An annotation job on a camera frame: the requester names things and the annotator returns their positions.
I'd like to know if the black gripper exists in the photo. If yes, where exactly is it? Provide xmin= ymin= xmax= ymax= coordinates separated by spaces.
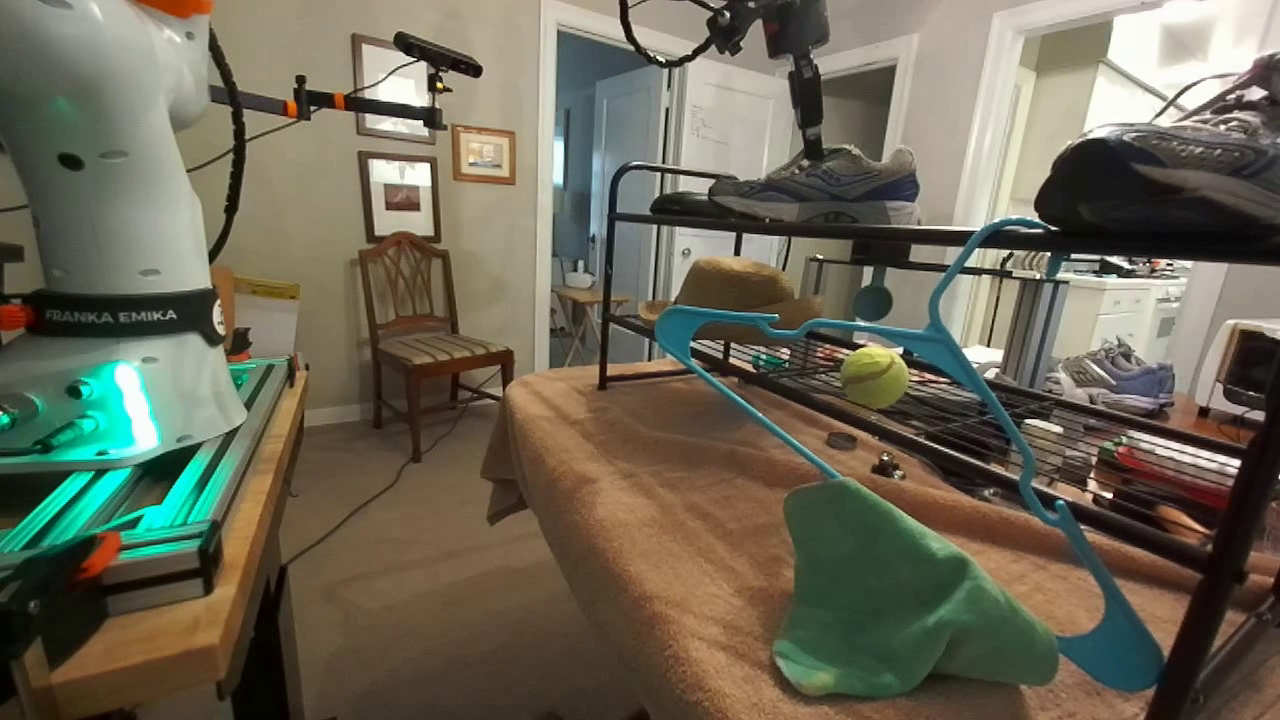
xmin=759 ymin=0 xmax=830 ymax=163

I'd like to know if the black metal shoe rack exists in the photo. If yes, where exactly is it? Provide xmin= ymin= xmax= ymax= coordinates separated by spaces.
xmin=597 ymin=160 xmax=1280 ymax=720

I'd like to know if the white door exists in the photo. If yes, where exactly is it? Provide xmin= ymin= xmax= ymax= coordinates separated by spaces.
xmin=664 ymin=57 xmax=800 ymax=304

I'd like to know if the tan straw hat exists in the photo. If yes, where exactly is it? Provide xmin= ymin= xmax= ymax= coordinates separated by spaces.
xmin=637 ymin=251 xmax=826 ymax=347

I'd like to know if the yellow-green tennis ball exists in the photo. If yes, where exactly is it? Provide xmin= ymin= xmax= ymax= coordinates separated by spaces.
xmin=837 ymin=339 xmax=916 ymax=411

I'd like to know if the small gold framed picture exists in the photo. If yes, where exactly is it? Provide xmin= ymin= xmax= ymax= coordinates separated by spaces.
xmin=448 ymin=122 xmax=521 ymax=190

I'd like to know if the grey blue sneaker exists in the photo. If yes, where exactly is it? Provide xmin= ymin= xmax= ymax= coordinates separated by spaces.
xmin=1051 ymin=334 xmax=1134 ymax=391
xmin=1065 ymin=347 xmax=1180 ymax=416

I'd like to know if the large framed picture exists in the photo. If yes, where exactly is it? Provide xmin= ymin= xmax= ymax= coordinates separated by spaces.
xmin=349 ymin=32 xmax=439 ymax=150

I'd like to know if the dark framed picture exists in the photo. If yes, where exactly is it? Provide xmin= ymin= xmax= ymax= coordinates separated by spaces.
xmin=354 ymin=150 xmax=445 ymax=249

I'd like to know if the tan towel table cover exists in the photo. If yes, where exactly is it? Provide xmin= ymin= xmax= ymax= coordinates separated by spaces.
xmin=475 ymin=355 xmax=1280 ymax=720

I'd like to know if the brown wooden chair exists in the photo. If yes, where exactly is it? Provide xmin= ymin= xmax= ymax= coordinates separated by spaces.
xmin=350 ymin=232 xmax=521 ymax=467

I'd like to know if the green cloth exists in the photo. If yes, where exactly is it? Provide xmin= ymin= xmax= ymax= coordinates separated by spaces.
xmin=767 ymin=475 xmax=1065 ymax=705

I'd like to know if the white toaster oven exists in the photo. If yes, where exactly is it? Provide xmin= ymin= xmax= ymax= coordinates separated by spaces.
xmin=1187 ymin=316 xmax=1280 ymax=427

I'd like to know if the brown wooden table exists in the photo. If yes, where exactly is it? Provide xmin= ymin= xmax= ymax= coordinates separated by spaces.
xmin=1142 ymin=395 xmax=1262 ymax=456

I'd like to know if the yellow white box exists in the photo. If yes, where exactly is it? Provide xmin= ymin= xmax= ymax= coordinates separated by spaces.
xmin=213 ymin=265 xmax=305 ymax=363

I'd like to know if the teal plastic clothes hanger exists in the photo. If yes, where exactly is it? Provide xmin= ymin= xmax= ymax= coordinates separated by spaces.
xmin=650 ymin=216 xmax=1173 ymax=698

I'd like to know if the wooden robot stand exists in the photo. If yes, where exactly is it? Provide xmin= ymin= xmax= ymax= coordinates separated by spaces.
xmin=0 ymin=352 xmax=312 ymax=720

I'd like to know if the orange black clamp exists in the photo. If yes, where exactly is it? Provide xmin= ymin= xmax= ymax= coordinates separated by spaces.
xmin=0 ymin=534 xmax=124 ymax=671

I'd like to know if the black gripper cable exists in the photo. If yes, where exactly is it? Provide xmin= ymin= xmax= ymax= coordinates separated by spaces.
xmin=613 ymin=0 xmax=737 ymax=73

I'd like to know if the black stereo camera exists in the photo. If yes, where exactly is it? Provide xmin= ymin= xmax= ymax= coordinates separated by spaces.
xmin=390 ymin=29 xmax=487 ymax=82

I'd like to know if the black camera boom stand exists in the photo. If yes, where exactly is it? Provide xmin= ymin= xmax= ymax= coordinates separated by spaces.
xmin=208 ymin=73 xmax=451 ymax=138

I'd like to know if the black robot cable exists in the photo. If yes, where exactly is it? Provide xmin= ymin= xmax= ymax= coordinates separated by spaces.
xmin=203 ymin=25 xmax=253 ymax=265

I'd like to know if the black floor cable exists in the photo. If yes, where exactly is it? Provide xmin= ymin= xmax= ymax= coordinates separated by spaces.
xmin=279 ymin=444 xmax=417 ymax=574

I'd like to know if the aluminium rail frame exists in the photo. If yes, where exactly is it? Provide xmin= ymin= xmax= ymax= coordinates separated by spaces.
xmin=0 ymin=355 xmax=292 ymax=603

